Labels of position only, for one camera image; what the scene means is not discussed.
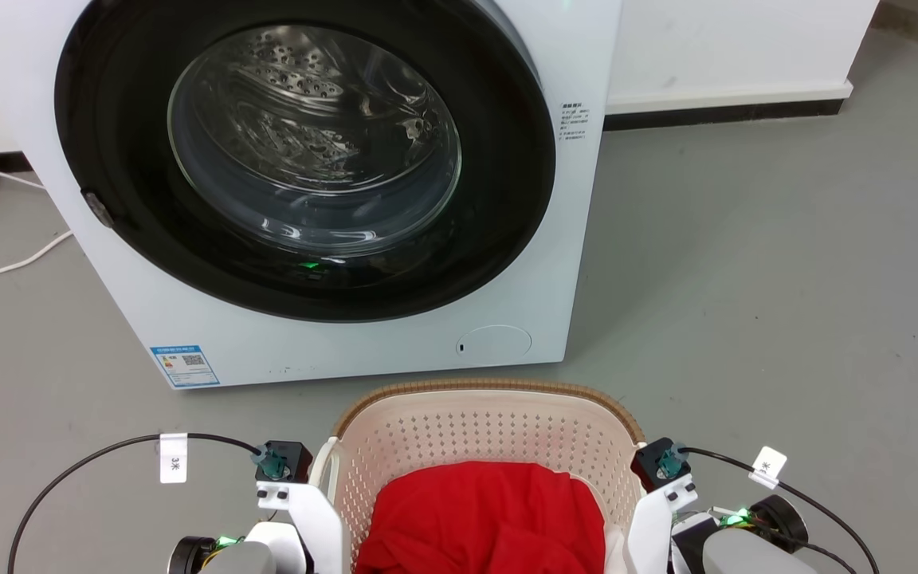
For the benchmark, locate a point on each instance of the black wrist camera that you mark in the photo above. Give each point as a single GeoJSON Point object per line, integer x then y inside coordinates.
{"type": "Point", "coordinates": [652, 462]}
{"type": "Point", "coordinates": [290, 456]}

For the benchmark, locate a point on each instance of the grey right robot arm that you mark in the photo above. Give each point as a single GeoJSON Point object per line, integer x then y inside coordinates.
{"type": "Point", "coordinates": [746, 554]}

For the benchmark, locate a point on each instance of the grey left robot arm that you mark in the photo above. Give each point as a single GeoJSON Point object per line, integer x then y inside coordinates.
{"type": "Point", "coordinates": [236, 560]}

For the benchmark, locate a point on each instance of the beige perforated laundry basket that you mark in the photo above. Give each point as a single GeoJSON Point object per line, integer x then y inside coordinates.
{"type": "Point", "coordinates": [475, 426]}

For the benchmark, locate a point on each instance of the round black washer door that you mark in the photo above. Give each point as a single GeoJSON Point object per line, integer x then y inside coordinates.
{"type": "Point", "coordinates": [148, 231]}

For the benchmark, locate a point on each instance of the white front-load washing machine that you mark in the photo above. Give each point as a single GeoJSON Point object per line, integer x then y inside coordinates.
{"type": "Point", "coordinates": [347, 351]}

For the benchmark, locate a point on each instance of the small printed warning sticker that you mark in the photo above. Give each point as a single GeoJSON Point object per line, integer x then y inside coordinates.
{"type": "Point", "coordinates": [573, 121]}

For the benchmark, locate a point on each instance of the round white filter cover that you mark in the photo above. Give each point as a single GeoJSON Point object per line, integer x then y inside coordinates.
{"type": "Point", "coordinates": [495, 344]}

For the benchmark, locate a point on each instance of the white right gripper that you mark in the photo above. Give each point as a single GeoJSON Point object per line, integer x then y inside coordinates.
{"type": "Point", "coordinates": [652, 526]}

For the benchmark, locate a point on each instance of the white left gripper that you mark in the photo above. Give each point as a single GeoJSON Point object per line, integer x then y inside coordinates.
{"type": "Point", "coordinates": [319, 518]}

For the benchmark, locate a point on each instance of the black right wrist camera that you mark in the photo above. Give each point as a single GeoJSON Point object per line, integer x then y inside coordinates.
{"type": "Point", "coordinates": [652, 462]}

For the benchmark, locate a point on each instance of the blue energy label sticker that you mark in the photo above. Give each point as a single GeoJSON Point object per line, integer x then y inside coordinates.
{"type": "Point", "coordinates": [185, 365]}

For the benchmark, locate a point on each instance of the red garment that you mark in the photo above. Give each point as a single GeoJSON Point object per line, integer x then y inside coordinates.
{"type": "Point", "coordinates": [483, 518]}

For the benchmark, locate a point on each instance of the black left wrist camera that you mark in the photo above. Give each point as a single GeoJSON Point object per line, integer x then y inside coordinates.
{"type": "Point", "coordinates": [290, 456]}

